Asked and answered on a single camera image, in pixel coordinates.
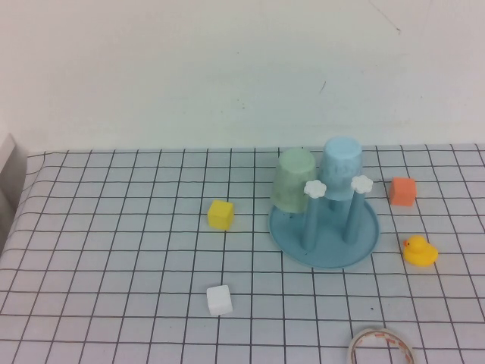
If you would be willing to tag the light blue plastic cup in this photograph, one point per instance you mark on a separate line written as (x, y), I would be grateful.
(341, 167)

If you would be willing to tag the green plastic cup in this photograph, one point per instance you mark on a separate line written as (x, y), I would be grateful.
(291, 178)

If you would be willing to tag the blue cup stand with pegs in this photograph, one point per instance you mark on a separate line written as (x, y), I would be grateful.
(329, 246)

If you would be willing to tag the yellow cube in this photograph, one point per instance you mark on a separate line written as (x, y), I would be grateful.
(219, 216)

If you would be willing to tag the white cube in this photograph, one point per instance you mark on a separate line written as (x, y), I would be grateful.
(218, 301)

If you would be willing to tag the checkered grid tablecloth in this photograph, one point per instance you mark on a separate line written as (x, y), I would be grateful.
(113, 246)

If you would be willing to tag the orange cube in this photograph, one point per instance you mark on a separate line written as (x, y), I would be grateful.
(402, 191)

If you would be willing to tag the yellow rubber duck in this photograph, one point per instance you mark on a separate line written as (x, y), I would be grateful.
(420, 254)

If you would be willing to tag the clear tape roll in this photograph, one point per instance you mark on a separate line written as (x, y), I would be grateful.
(379, 333)

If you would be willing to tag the grey white side ledge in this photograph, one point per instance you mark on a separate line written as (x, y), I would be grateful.
(9, 170)

